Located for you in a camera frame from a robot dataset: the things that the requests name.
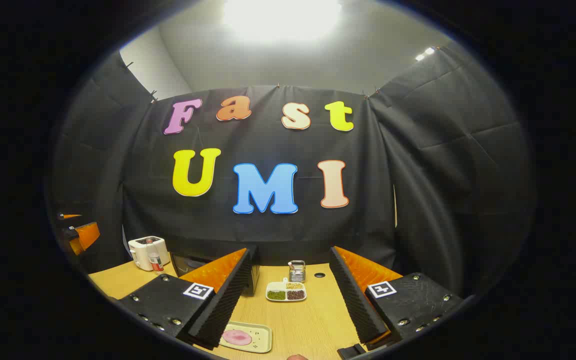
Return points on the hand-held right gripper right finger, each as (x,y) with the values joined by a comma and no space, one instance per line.
(355,300)

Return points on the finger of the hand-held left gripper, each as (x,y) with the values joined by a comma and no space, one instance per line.
(68,217)
(87,236)

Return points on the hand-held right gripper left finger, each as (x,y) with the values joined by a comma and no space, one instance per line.
(228,310)

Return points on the pink ham slice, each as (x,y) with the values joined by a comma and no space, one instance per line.
(237,337)

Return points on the cream square plate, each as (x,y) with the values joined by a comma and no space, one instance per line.
(260,337)

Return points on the black electric oven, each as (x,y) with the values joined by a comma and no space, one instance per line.
(188,265)

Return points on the green mung beans heap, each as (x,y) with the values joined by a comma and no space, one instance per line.
(276,295)

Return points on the white toaster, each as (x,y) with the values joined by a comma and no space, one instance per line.
(138,252)

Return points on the dark red beans heap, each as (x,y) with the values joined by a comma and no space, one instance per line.
(296,294)

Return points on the white divided dish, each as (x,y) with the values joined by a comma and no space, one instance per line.
(286,291)

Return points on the pale soybeans heap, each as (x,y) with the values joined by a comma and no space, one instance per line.
(294,286)

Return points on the black backdrop cloth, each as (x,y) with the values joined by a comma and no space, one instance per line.
(418,175)

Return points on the small ceiling spotlights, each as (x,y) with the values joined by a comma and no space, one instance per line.
(425,53)

